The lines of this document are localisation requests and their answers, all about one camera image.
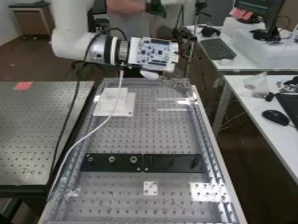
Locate small white box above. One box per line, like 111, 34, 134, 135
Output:
91, 86, 136, 118

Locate black headphones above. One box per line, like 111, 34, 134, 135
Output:
199, 26, 222, 38

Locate person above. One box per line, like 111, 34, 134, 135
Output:
104, 0, 167, 38

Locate black plate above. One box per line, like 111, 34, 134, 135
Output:
79, 152, 207, 174

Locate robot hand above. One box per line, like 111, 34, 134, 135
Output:
118, 35, 182, 81

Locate white cable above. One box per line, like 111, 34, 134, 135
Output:
46, 64, 126, 198

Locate red tape patch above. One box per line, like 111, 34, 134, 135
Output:
11, 81, 34, 91

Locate black computer mouse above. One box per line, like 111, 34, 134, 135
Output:
260, 109, 291, 127

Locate black keyboard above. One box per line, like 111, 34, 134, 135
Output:
198, 37, 239, 61
273, 92, 298, 130

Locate perforated metal plate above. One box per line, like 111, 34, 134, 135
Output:
188, 182, 228, 203

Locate clear box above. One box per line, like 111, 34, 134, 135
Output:
39, 77, 247, 224

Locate clear plastic bag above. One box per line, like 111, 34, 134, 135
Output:
241, 71, 272, 98

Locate wooden cabinet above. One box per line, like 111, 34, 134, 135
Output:
7, 1, 53, 37

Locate white desk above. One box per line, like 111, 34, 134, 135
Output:
211, 74, 298, 186
184, 23, 298, 74

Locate black cable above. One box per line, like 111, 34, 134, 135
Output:
49, 27, 130, 174

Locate black computer monitor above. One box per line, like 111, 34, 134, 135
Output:
231, 0, 287, 43

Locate small white square plate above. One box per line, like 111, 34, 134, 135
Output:
140, 180, 159, 197

